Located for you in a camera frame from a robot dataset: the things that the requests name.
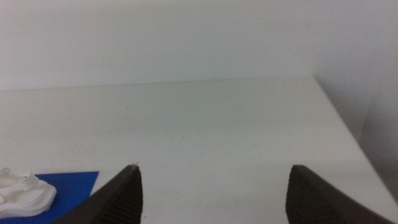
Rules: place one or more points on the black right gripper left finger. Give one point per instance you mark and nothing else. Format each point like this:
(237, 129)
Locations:
(119, 202)

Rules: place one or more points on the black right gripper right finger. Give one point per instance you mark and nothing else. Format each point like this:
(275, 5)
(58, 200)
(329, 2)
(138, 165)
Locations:
(314, 202)

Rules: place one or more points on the blue rectangular mat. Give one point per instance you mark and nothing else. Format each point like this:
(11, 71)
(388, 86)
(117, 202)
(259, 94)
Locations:
(73, 186)

